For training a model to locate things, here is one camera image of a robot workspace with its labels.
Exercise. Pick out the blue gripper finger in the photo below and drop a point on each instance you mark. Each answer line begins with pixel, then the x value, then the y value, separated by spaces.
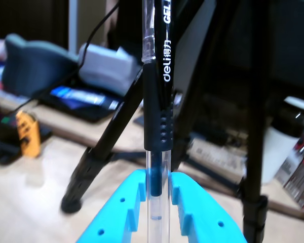
pixel 111 217
pixel 207 220

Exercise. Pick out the clear capped black gel pen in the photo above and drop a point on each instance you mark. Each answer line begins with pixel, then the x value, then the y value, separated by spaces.
pixel 157 114

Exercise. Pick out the black tripod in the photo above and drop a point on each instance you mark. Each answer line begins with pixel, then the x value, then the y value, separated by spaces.
pixel 96 157

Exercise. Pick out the beige printed sheet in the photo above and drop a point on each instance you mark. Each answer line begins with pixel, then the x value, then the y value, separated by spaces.
pixel 218 157

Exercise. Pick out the white cup with black band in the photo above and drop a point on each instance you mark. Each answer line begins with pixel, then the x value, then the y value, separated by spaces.
pixel 278 157

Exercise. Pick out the red and black carton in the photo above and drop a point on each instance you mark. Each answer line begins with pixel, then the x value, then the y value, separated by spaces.
pixel 301 182

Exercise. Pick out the orange and black box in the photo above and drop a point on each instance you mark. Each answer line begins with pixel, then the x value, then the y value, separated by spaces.
pixel 29 136

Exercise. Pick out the black tablet with blue screen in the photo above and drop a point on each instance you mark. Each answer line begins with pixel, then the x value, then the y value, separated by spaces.
pixel 78 101

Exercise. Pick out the white plastic box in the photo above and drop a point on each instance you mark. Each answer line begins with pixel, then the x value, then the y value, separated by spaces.
pixel 106 68

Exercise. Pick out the grey padded case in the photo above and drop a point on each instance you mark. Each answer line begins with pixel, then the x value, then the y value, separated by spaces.
pixel 35 65

